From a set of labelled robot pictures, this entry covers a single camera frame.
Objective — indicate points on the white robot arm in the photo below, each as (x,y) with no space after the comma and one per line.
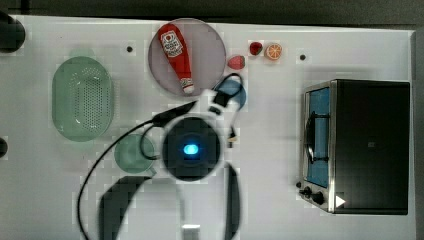
(194,155)

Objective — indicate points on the blue bowl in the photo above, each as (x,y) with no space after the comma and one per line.
(232,87)

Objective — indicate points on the grey round plate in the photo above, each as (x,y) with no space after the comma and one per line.
(206,51)

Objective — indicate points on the pink plush strawberry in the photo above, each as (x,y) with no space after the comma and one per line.
(236,62)

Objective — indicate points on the dark red plush strawberry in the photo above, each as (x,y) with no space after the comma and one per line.
(255,48)

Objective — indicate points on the orange slice toy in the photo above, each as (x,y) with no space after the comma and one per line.
(273,51)

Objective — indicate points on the red plush ketchup bottle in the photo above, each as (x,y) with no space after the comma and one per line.
(175,49)

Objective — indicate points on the green perforated colander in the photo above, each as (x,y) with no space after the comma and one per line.
(82,99)

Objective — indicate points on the black toaster oven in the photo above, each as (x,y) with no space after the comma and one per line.
(356,147)

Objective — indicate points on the black cylindrical cup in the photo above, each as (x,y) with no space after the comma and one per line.
(12,34)

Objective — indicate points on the black cylinder post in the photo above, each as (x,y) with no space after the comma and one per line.
(3,147)

